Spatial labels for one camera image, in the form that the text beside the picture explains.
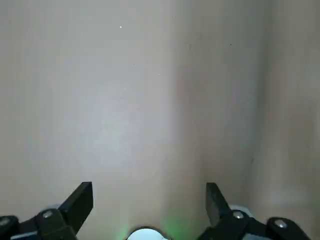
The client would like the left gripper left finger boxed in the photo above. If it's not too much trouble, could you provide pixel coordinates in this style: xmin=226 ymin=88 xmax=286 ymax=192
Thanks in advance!
xmin=0 ymin=181 xmax=94 ymax=240

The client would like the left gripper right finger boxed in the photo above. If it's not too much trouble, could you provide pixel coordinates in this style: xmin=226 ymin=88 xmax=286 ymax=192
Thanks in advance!
xmin=197 ymin=182 xmax=308 ymax=240

